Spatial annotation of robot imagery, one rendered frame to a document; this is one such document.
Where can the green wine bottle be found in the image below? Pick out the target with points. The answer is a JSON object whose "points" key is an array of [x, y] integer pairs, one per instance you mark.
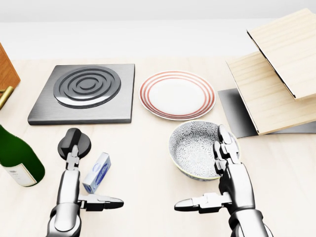
{"points": [[17, 158]]}

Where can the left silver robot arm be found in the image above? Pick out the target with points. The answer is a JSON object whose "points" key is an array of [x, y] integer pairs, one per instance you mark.
{"points": [[64, 219]]}

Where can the white plate with red rings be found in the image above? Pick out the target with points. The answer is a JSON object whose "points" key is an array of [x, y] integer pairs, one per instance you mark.
{"points": [[177, 95]]}

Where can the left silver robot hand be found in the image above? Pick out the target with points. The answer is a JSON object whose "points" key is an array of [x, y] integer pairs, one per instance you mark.
{"points": [[70, 182]]}

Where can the wooden cabinet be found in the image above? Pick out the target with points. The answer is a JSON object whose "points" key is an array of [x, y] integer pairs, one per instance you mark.
{"points": [[6, 71]]}

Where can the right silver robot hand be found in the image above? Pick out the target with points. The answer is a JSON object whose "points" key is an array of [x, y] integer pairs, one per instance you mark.
{"points": [[235, 182]]}

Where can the blue patterned bowl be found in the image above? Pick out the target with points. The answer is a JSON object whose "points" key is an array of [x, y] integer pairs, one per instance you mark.
{"points": [[191, 150]]}

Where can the round black stove knob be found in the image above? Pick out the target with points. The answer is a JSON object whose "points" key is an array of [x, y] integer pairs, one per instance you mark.
{"points": [[84, 144]]}

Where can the pale wooden two-tier rack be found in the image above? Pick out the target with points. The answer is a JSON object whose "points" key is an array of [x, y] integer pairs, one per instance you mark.
{"points": [[274, 86]]}

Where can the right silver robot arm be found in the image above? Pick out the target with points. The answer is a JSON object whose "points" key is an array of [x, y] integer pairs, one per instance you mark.
{"points": [[249, 223]]}

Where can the flat dark stove plate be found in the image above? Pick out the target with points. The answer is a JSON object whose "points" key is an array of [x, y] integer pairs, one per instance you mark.
{"points": [[85, 91]]}

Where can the blue white cream cheese box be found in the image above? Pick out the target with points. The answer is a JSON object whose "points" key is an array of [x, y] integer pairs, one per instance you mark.
{"points": [[97, 172]]}

